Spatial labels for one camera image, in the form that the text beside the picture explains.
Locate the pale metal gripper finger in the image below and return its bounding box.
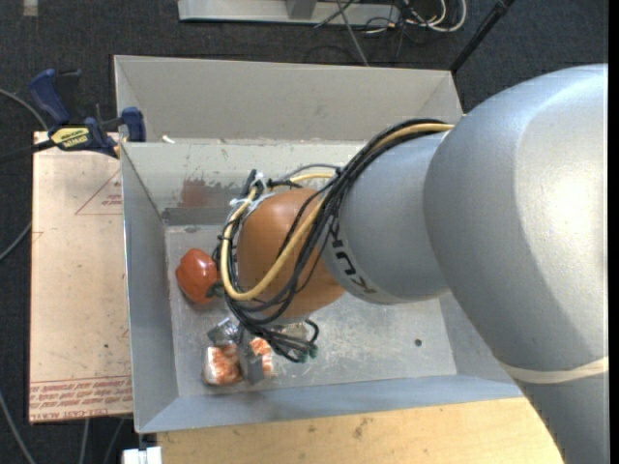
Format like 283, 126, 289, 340
207, 320, 241, 348
236, 341, 267, 386

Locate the white and orange sponge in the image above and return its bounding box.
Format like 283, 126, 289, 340
201, 336, 277, 387

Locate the red toy tomato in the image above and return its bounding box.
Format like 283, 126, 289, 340
174, 247, 221, 306

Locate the grey metal bin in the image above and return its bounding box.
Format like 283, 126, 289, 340
113, 54, 524, 435

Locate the brown cardboard board red print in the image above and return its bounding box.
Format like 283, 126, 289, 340
28, 130, 134, 425

